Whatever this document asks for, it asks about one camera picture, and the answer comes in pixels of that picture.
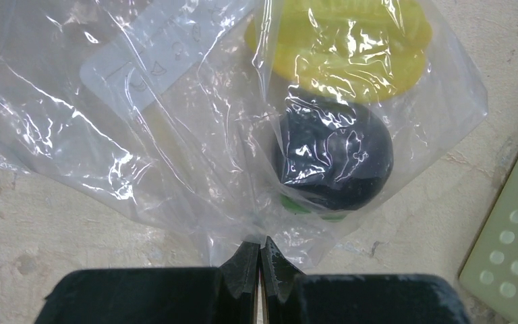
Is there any green perforated plastic basket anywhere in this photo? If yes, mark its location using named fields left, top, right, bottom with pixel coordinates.
left=459, top=159, right=518, bottom=323

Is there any green yellow fake mango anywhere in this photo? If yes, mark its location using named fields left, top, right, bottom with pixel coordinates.
left=244, top=0, right=434, bottom=105

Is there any clear zip bag blue seal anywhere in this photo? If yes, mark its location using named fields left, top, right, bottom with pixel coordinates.
left=0, top=1, right=488, bottom=266

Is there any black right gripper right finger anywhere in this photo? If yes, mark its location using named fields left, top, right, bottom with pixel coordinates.
left=260, top=238, right=471, bottom=323

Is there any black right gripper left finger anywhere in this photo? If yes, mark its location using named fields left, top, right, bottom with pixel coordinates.
left=36, top=242, right=260, bottom=323

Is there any dark purple fake fruit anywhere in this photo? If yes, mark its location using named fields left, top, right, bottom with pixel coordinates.
left=273, top=96, right=394, bottom=211

